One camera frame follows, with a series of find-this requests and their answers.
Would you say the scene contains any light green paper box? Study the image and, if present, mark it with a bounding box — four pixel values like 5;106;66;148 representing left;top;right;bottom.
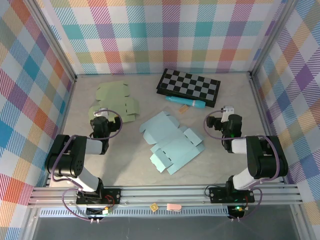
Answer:
89;81;141;124

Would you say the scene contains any light blue paper box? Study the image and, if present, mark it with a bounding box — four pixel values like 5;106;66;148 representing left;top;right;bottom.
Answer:
139;111;206;176

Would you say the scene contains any teal marker pen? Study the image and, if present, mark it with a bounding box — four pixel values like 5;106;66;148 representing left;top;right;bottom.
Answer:
164;94;206;109

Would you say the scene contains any black grey folding chessboard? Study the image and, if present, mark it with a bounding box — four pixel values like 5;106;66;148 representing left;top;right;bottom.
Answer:
156;68;221;108

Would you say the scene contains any small circuit board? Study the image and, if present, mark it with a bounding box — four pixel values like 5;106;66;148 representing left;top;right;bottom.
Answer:
86;206;113;217
227;205;245;218

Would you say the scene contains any pink eraser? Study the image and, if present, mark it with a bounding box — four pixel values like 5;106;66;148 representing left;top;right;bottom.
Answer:
166;203;183;213

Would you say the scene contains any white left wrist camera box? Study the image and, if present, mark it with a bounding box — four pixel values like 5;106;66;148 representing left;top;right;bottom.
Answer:
92;107;110;118

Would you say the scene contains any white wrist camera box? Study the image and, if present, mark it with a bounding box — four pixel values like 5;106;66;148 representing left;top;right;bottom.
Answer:
92;107;110;118
220;105;236;123

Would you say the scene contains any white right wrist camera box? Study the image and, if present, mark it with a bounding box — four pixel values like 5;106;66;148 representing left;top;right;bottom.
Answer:
220;105;236;123

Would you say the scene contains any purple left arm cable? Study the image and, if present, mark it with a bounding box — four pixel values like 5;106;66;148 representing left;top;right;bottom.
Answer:
48;109;124;223

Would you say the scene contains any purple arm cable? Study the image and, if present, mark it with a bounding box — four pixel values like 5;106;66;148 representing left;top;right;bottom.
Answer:
203;109;280;222
48;109;124;223

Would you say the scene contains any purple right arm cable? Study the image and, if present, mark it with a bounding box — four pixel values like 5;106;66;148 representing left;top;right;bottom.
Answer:
203;109;280;222

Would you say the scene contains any aluminium side rail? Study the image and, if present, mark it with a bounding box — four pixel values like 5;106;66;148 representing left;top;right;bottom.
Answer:
248;71;287;185
44;76;78;188

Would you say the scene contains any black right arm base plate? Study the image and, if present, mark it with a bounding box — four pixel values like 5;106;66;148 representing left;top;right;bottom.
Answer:
208;186;256;204

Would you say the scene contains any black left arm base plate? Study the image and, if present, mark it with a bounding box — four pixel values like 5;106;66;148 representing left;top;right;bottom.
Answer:
75;187;122;205

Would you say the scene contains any wide aluminium mounting rail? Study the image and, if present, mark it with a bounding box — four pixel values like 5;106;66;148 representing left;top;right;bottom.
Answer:
27;183;304;208

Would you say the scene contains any grey slotted cable duct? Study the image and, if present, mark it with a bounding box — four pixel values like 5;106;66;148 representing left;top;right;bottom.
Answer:
39;206;231;218

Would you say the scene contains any aluminium frame post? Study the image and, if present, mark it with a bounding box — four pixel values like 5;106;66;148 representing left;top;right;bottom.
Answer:
249;0;300;78
26;0;78;82

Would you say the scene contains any aluminium frame leg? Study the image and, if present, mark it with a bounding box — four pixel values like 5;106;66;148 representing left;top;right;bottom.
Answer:
291;205;312;240
18;206;42;240

